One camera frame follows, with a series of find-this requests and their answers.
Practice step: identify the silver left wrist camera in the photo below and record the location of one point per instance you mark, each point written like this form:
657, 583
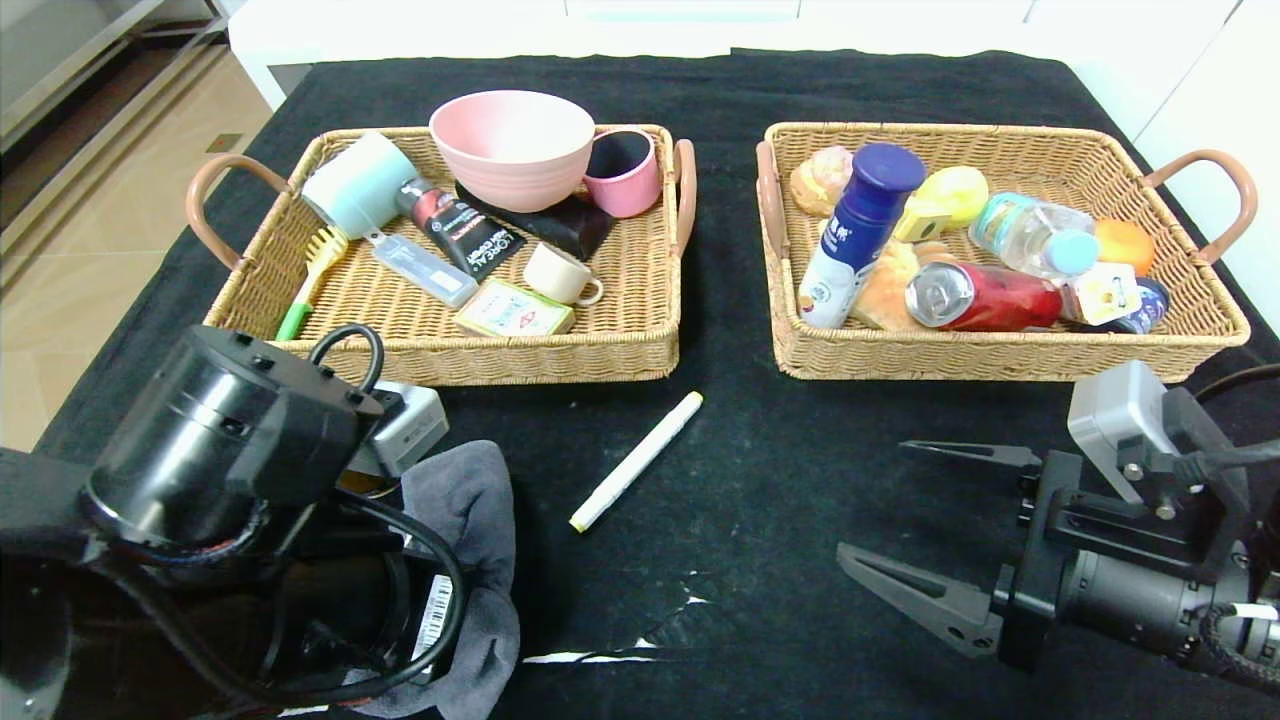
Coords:
410, 430

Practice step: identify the yellow round fruit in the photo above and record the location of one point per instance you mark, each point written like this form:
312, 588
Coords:
962, 190

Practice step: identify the white table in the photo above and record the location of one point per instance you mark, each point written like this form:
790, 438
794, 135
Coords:
400, 42

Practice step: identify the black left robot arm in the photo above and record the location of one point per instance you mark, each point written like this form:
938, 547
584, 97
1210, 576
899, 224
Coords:
220, 430

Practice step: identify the orange fruit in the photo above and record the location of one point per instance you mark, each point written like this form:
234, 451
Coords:
1125, 245

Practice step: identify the steel shelf unit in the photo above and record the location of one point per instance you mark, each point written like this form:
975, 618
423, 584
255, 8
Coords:
60, 60

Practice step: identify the yellow green brush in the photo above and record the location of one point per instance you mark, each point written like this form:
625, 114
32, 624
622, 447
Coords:
323, 253

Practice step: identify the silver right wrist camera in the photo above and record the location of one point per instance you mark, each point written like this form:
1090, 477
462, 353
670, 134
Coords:
1115, 420

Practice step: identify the dark blue can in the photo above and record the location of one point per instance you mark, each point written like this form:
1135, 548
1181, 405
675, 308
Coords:
1152, 305

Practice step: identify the small cream cup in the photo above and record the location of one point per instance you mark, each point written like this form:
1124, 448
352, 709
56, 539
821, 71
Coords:
552, 273

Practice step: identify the clear water bottle blue label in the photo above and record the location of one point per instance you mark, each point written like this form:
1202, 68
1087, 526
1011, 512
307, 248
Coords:
1020, 232

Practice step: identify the brown round bun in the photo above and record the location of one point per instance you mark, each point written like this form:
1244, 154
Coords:
818, 180

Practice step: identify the blue white milk bottle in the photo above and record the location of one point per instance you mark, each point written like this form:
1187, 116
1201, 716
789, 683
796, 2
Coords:
860, 222

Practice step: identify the white marker pen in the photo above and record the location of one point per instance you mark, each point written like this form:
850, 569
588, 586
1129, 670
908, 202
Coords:
635, 462

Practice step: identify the pink bowl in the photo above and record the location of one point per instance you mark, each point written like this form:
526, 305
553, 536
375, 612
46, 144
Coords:
510, 147

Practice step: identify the grey towel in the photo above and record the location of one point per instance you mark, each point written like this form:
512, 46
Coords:
470, 520

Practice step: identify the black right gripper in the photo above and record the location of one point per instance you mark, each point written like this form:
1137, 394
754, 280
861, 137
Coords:
1038, 548

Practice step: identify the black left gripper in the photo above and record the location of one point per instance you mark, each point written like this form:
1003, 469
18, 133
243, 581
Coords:
432, 613

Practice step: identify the black cosmetic tube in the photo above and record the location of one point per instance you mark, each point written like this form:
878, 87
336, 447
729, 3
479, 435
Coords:
463, 238

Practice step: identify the black pouch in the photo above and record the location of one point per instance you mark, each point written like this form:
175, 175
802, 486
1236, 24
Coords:
570, 228

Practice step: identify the small white yellow carton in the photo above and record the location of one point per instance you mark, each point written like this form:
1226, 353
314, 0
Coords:
1105, 295

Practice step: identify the golden bread loaf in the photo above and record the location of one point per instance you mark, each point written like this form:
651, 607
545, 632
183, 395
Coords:
888, 290

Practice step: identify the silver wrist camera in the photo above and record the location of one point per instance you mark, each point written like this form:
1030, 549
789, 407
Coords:
410, 430
1115, 420

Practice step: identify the pink mug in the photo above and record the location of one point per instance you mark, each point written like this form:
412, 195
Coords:
630, 192

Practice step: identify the rectangular wicker basket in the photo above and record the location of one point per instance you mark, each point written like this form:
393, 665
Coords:
1000, 357
480, 345

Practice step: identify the light blue cup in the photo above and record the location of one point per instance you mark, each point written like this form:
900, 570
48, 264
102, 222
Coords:
358, 182

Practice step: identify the small yellow eraser block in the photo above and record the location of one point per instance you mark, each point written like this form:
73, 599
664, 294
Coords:
922, 220

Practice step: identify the green white card box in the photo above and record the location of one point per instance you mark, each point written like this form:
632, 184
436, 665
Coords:
513, 310

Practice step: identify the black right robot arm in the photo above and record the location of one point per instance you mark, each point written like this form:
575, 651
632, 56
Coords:
1150, 600

